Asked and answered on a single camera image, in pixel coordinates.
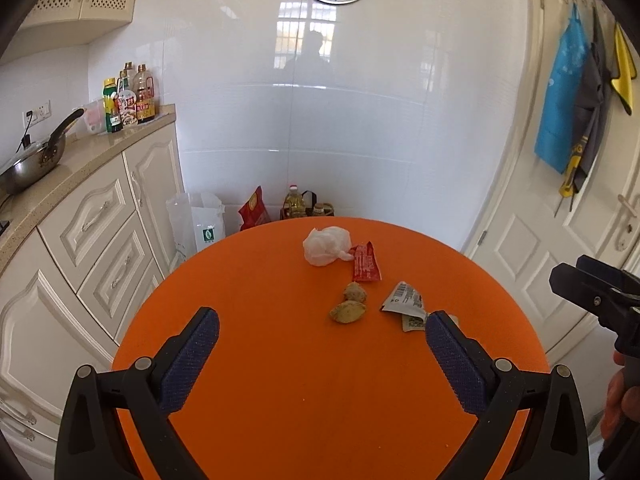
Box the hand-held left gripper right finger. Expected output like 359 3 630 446
425 310 591 480

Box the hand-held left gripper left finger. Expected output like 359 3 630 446
54 306 221 480

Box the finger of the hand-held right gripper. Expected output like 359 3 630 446
575 254 640 293
549 262 640 331

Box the person's right hand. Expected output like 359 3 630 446
600 350 640 441

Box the small beige wrapper piece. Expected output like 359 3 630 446
401 312 460 333

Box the cream panelled door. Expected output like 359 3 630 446
462 0 640 361

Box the white torn wrapper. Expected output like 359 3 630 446
380 281 428 317

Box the orange round table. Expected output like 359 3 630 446
111 216 551 480

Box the red sachet wrapper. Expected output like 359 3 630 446
349 241 382 283

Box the white plastic bag green logo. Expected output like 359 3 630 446
166 191 226 261

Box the cream kitchen base cabinet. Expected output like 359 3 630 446
0 125 186 466

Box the grey apron yellow trim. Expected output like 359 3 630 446
559 7 613 218

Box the red packaged bag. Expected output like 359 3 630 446
237 186 272 232

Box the white crumpled plastic bag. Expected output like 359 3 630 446
302 226 353 267

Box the blue apron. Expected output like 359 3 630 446
534 4 591 175

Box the yellow cooking oil bottle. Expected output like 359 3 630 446
282 183 308 220

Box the yellow cloth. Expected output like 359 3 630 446
607 22 638 116

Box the beige stone countertop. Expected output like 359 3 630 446
0 104 177 261

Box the steel wok with lid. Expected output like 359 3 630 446
0 108 86 196

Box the white red label bottle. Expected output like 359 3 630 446
116 71 140 127

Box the clear plastic container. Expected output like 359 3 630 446
82 99 107 135

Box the dark soy sauce bottle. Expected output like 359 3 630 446
134 64 156 125

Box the green label bottle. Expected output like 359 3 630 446
102 78 121 133

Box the metal door handle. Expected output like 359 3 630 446
616 192 640 253

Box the white wall socket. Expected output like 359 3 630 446
22 100 52 128

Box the cream lattice wall cabinet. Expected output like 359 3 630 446
10 0 146 51

